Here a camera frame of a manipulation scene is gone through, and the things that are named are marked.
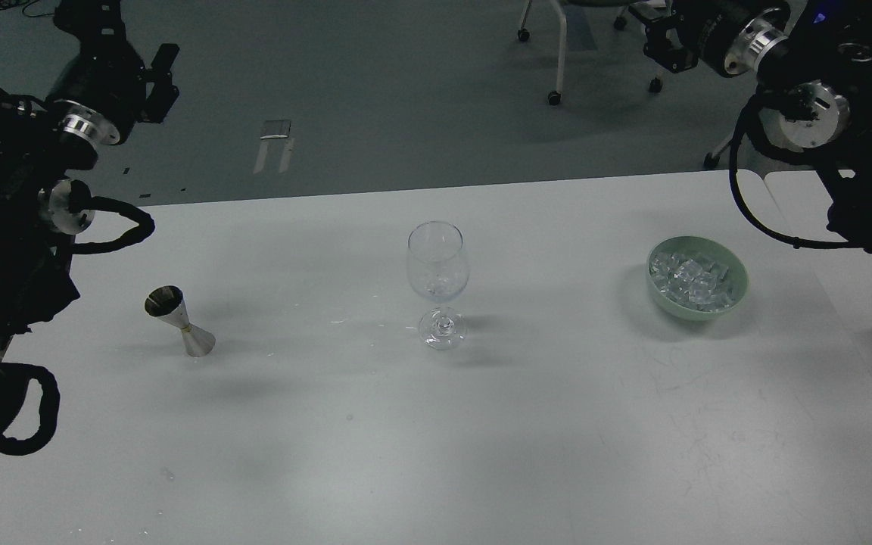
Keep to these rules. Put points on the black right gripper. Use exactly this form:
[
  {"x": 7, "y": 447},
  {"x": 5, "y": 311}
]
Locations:
[{"x": 731, "y": 37}]

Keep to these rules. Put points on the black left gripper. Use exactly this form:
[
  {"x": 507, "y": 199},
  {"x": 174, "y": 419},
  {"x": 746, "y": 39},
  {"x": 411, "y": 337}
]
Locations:
[{"x": 106, "y": 76}]

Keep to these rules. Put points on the green bowl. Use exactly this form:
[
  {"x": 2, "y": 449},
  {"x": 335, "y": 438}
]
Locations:
[{"x": 689, "y": 244}]

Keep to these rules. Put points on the white rolling chair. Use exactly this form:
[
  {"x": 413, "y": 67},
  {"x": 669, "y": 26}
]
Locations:
[{"x": 582, "y": 55}]

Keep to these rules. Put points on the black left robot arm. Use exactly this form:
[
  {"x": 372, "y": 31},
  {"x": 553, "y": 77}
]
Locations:
[{"x": 47, "y": 217}]

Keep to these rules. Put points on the steel double jigger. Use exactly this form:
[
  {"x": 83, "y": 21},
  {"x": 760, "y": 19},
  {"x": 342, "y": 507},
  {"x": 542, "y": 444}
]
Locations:
[{"x": 167, "y": 304}]

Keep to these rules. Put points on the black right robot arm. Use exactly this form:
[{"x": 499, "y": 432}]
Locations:
[{"x": 813, "y": 102}]

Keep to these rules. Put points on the clear wine glass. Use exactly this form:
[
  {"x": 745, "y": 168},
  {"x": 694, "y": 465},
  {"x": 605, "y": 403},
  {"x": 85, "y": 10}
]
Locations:
[{"x": 438, "y": 269}]

